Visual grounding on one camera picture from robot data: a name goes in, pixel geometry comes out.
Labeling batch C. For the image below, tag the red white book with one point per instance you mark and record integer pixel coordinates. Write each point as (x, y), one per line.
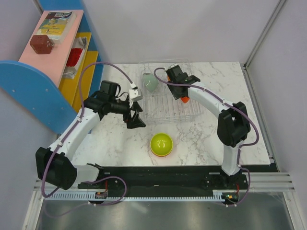
(75, 57)

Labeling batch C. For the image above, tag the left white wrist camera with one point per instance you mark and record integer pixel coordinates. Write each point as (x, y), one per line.
(135, 94)

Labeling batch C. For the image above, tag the celadon green ceramic bowl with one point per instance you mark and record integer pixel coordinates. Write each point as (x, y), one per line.
(150, 82)

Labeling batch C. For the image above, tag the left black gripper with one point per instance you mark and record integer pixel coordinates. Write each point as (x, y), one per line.
(135, 122)

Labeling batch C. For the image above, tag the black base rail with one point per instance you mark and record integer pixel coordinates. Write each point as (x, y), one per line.
(202, 177)

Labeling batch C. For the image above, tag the blue pink yellow shelf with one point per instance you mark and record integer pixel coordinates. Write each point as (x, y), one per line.
(35, 81)

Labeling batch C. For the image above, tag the red plastic bowl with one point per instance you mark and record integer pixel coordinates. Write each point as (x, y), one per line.
(185, 99)

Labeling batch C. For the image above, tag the brown cube box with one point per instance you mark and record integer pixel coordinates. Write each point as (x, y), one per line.
(41, 44)

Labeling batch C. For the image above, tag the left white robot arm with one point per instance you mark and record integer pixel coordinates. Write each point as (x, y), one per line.
(54, 164)

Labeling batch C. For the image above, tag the orange bottom bowl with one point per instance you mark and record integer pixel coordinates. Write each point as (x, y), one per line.
(161, 156)

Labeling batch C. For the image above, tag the white wire dish rack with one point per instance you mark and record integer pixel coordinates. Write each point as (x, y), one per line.
(160, 107)

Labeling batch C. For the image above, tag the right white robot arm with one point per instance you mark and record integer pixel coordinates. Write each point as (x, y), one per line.
(232, 125)

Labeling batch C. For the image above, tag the yellow cover book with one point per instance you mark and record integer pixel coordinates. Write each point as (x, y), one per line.
(56, 25)

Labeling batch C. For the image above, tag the white slotted cable duct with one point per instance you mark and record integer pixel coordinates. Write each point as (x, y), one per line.
(95, 196)

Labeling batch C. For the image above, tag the yellow plastic bowl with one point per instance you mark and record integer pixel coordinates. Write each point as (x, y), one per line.
(161, 144)

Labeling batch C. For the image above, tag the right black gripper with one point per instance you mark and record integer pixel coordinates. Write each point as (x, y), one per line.
(176, 96)

